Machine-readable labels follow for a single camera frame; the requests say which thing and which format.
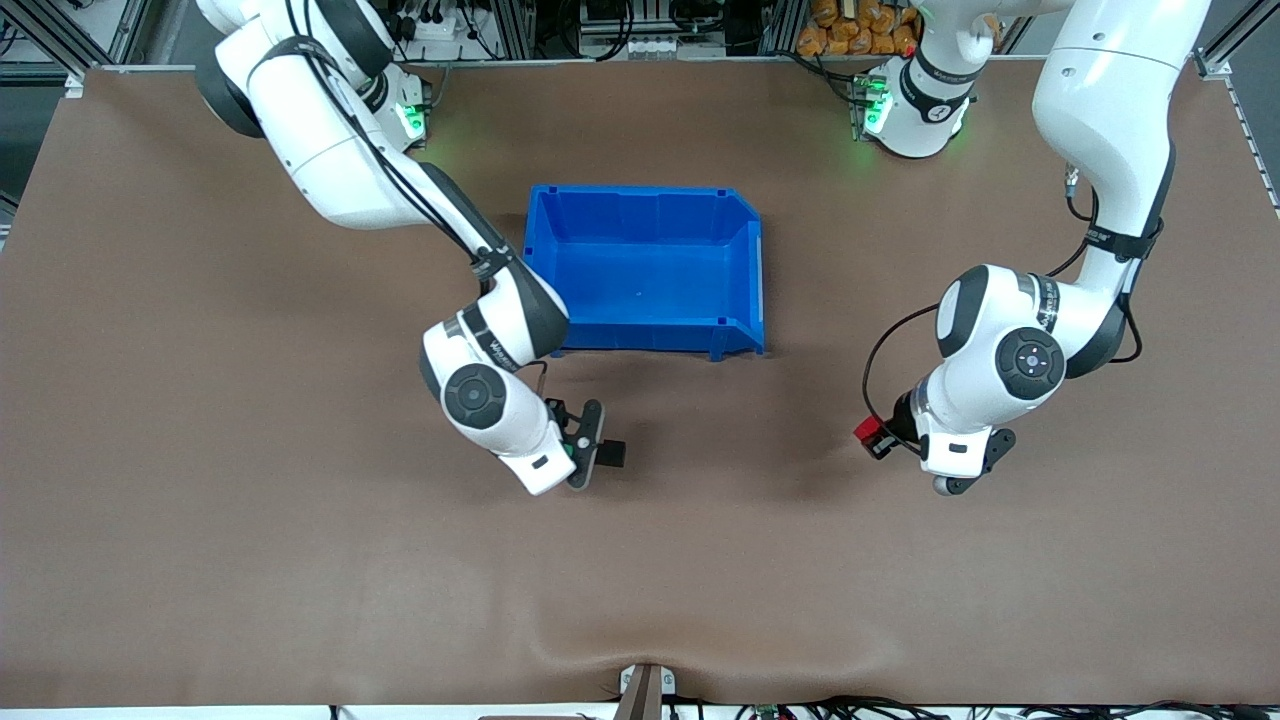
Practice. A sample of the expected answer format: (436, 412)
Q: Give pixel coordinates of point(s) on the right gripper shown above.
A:
(611, 453)

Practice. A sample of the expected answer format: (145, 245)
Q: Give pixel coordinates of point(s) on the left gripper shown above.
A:
(903, 415)

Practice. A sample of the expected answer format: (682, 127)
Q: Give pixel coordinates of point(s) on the red cube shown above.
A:
(866, 430)

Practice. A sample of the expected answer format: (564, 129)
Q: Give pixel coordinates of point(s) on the black cube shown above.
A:
(616, 455)

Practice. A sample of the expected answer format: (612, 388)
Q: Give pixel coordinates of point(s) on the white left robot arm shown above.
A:
(1110, 90)

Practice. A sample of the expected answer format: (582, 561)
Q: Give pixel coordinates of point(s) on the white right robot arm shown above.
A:
(320, 130)

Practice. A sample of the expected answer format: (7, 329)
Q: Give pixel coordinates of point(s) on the brown table mat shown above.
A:
(400, 580)

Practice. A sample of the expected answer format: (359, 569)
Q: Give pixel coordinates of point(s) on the blue plastic storage bin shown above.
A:
(640, 280)

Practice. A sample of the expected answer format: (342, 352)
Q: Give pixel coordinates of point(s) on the metal table clamp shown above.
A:
(645, 690)

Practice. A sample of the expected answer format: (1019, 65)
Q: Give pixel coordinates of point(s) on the orange snack bags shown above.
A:
(850, 30)

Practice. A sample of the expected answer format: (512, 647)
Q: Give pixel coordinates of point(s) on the control cabinet with wiring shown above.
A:
(650, 45)

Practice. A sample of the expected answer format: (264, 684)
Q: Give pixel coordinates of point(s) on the white power strip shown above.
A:
(440, 35)

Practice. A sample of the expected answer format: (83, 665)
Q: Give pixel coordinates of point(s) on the aluminium frame profile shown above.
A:
(1215, 62)
(128, 30)

